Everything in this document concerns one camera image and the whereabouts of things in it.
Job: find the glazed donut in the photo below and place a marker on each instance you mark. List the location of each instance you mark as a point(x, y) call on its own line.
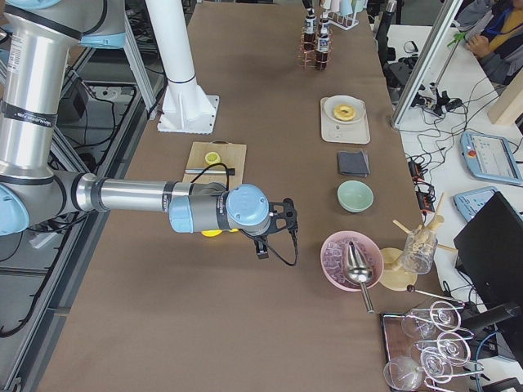
point(345, 113)

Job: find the green bowl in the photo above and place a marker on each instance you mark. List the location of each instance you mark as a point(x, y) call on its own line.
point(354, 196)

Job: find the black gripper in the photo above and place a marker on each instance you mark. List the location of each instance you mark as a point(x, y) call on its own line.
point(252, 238)

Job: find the yellow lemon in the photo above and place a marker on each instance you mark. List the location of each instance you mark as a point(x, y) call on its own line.
point(211, 233)

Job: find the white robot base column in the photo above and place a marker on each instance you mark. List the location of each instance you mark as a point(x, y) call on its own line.
point(186, 107)

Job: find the steel cylinder muddler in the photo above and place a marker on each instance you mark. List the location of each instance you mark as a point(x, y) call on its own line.
point(211, 172)

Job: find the black laptop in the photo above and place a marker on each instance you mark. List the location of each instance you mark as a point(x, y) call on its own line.
point(490, 251)

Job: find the pink bowl with ice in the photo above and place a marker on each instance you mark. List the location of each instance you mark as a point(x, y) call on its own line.
point(331, 258)

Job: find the seated person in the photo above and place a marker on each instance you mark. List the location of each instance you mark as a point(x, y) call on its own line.
point(494, 36)

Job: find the steel ice scoop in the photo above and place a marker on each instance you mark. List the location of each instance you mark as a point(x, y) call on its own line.
point(357, 271)

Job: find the aluminium frame post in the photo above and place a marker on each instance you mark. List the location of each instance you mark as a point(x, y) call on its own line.
point(428, 53)

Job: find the half lemon slice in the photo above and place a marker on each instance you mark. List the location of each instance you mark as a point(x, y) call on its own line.
point(212, 157)

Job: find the grey folded cloth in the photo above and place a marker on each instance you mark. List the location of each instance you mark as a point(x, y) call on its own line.
point(353, 163)

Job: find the cream serving tray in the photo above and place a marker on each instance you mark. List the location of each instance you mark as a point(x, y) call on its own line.
point(355, 131)

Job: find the tea bottle in rack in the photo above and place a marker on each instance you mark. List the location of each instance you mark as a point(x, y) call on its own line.
point(322, 45)
point(309, 30)

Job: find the glass jar with utensils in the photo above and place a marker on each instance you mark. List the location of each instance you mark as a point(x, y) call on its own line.
point(420, 246)

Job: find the wooden cutting board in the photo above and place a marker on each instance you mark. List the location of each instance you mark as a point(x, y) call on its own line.
point(232, 155)

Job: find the white plate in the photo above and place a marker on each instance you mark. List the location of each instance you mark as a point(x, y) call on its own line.
point(330, 102)

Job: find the copper wire bottle rack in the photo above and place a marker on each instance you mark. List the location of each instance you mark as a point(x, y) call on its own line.
point(307, 58)

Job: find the wine glass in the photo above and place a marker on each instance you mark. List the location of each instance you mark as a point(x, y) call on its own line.
point(435, 365)
point(426, 323)
point(450, 345)
point(403, 374)

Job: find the blue teach pendant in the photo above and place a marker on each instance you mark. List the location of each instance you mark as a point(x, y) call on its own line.
point(470, 202)
point(489, 158)

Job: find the white wire cup rack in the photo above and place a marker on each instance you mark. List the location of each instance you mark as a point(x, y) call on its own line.
point(340, 13)

